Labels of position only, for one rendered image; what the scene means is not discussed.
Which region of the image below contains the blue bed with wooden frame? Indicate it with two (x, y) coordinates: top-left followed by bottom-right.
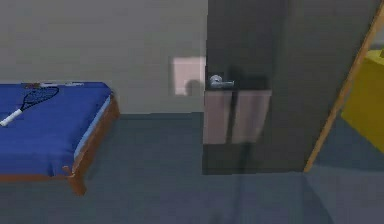
(0, 81), (121, 197)

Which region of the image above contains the silver door lever handle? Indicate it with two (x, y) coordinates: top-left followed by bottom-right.
(209, 74), (235, 90)

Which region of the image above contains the yellow cabinet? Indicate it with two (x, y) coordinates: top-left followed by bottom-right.
(340, 48), (384, 155)

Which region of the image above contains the dark grey room door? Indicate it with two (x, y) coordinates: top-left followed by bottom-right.
(201, 0), (383, 176)

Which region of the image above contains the black tennis racket white handle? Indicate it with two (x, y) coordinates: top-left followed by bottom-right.
(0, 86), (61, 128)

